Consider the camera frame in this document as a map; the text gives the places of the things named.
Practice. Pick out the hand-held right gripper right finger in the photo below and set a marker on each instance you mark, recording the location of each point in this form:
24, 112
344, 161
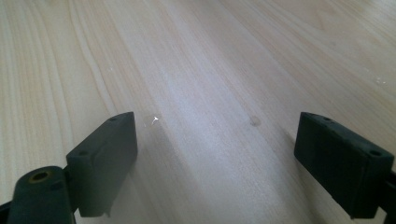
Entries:
342, 168

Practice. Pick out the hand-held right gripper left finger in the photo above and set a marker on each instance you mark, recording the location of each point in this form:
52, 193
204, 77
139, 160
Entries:
102, 161

